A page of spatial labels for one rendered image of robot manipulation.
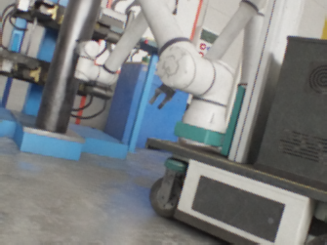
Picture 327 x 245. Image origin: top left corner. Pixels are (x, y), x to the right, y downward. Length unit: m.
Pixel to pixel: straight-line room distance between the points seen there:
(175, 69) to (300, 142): 0.52
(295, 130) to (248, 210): 0.33
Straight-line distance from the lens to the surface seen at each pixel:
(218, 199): 1.32
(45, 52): 3.13
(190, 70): 1.27
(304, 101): 1.32
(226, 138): 1.50
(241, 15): 2.01
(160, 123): 4.05
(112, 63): 1.96
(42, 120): 2.29
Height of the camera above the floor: 0.43
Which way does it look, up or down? level
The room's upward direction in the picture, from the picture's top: 15 degrees clockwise
